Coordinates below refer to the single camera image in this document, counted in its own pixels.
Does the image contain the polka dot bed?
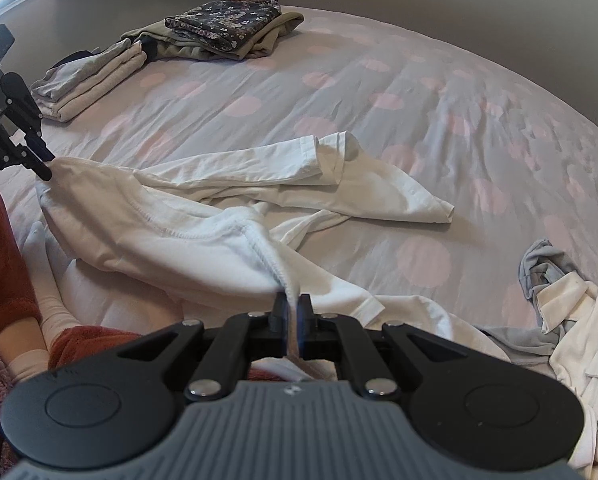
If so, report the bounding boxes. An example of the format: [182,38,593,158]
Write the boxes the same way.
[0,5,598,480]

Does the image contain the beige folded garment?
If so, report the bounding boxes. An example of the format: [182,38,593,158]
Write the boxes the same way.
[120,10,305,62]

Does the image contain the person's white sock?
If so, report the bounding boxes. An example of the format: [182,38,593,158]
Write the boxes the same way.
[0,317,52,381]
[26,220,82,333]

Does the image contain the person's red trouser leg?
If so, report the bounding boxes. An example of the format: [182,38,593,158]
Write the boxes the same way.
[49,325,144,372]
[0,177,42,341]

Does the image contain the white t-shirt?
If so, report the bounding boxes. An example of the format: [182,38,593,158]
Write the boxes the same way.
[35,131,512,381]

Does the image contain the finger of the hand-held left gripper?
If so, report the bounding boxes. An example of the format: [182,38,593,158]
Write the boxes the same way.
[0,72,56,161]
[0,108,53,182]

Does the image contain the black garment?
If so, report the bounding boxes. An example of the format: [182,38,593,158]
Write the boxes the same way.
[51,49,102,68]

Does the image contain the cream folded garment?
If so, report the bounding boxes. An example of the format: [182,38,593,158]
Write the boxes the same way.
[36,50,150,123]

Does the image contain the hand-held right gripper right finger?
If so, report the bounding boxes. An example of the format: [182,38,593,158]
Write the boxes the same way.
[299,294,485,401]

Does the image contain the white crumpled garment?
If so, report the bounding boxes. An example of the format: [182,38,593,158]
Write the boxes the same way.
[536,270,598,480]

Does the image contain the grey crumpled garment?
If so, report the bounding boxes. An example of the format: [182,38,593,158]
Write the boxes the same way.
[472,239,592,361]

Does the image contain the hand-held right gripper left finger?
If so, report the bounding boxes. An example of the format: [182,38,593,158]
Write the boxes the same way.
[99,292,290,402]

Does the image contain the dark floral folded garment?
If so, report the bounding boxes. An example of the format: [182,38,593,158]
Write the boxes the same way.
[165,0,283,52]

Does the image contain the grey folded garment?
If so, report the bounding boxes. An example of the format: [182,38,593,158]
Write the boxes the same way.
[30,38,144,103]

